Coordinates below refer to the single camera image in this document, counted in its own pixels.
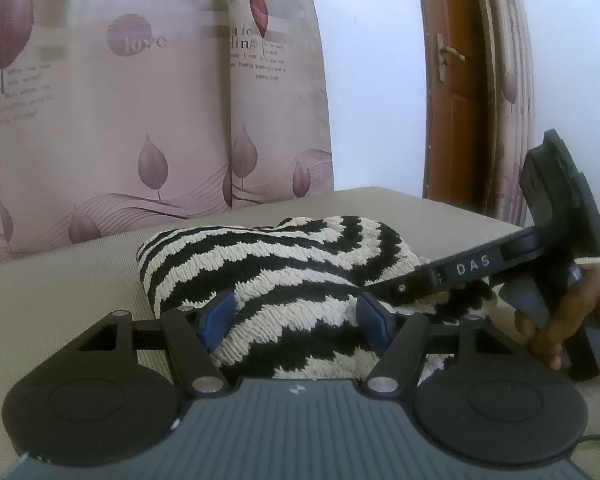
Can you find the beige bed mattress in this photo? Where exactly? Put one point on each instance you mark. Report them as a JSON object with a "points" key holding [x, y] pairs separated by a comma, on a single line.
{"points": [[45, 295]]}

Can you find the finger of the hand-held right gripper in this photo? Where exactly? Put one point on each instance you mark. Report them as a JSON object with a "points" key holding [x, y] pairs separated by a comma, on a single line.
{"points": [[472, 265]]}

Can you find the brown wooden door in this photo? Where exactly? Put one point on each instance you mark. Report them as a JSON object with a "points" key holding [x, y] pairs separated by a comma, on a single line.
{"points": [[455, 110]]}

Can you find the black and white striped knit garment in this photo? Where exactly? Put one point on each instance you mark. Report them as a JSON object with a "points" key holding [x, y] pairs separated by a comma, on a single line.
{"points": [[290, 280]]}

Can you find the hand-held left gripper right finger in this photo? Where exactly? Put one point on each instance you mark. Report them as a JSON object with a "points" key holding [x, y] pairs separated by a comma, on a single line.
{"points": [[372, 322]]}

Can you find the pale leaf print curtain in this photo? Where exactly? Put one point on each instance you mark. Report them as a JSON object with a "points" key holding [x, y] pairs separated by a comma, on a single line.
{"points": [[515, 100]]}

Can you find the pink leaf print curtain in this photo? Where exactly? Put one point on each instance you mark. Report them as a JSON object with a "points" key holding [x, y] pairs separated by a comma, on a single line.
{"points": [[130, 110]]}

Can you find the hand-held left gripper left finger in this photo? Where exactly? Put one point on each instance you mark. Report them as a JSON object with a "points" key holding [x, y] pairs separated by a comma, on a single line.
{"points": [[218, 322]]}

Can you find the person's right hand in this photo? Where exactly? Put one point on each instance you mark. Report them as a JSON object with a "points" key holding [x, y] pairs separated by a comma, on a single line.
{"points": [[575, 305]]}

